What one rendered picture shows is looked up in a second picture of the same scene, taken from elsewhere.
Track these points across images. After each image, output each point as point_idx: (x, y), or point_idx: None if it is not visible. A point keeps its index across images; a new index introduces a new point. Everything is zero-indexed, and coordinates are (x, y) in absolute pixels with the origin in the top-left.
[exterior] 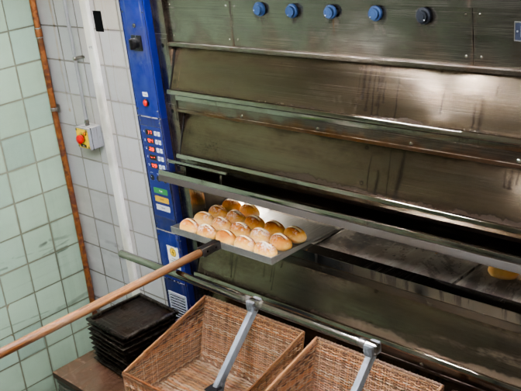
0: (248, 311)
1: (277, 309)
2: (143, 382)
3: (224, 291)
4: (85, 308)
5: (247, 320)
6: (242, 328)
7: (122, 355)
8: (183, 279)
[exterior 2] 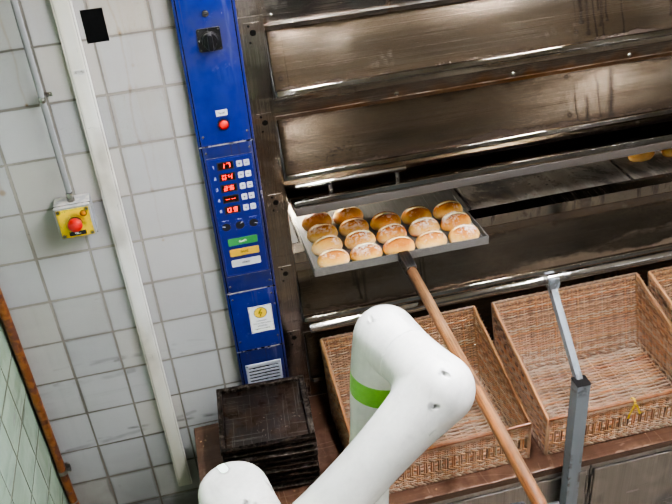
0: (552, 289)
1: (589, 268)
2: None
3: (512, 285)
4: (477, 379)
5: (559, 298)
6: (560, 308)
7: (305, 458)
8: (443, 304)
